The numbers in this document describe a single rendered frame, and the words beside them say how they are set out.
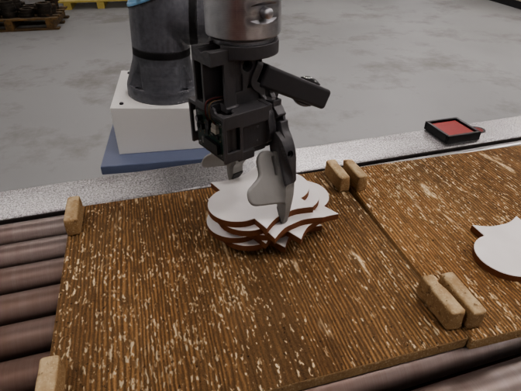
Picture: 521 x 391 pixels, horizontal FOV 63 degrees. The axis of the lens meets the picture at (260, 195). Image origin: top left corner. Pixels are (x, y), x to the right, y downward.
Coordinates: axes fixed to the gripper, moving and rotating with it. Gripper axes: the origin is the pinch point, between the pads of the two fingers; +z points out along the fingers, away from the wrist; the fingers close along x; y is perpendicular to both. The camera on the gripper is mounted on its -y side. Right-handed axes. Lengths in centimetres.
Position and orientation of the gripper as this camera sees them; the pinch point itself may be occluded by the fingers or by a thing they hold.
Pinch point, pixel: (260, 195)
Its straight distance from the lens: 55.2
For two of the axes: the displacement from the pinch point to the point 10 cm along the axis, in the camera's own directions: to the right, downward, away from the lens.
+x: 6.0, 4.5, -6.6
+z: 0.0, 8.3, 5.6
